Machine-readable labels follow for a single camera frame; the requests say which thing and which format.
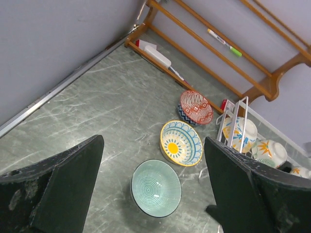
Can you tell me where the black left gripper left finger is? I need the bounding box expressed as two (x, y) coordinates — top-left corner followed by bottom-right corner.
(0, 135), (104, 233)

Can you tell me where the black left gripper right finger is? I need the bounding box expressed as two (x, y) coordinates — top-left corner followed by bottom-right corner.
(204, 136), (311, 233)

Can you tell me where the orange floral bowl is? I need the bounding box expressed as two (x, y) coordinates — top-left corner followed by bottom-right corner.
(290, 166), (311, 179)
(223, 117), (258, 153)
(251, 140), (288, 168)

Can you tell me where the plain light teal bowl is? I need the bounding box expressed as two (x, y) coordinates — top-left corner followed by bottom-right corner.
(130, 159), (182, 218)

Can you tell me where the red patterned bowl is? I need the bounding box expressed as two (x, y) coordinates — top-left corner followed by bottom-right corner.
(177, 90), (213, 126)

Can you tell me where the wooden shelf rack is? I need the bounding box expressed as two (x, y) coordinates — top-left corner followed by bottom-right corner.
(125, 0), (311, 106)

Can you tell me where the blue yellow patterned bowl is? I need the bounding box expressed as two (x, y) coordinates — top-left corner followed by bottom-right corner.
(160, 120), (203, 167)

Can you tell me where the small red white card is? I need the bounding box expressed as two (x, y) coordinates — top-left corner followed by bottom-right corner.
(221, 99), (235, 111)

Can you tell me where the pink white pen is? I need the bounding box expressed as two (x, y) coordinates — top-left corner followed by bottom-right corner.
(168, 66), (185, 81)

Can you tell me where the green white pen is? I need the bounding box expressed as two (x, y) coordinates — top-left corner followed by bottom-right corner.
(207, 29), (242, 57)

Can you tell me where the white red box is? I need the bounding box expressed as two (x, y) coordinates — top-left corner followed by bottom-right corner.
(135, 39), (172, 68)

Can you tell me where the white wire dish rack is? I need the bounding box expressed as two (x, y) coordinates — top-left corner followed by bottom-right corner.
(216, 97), (311, 179)

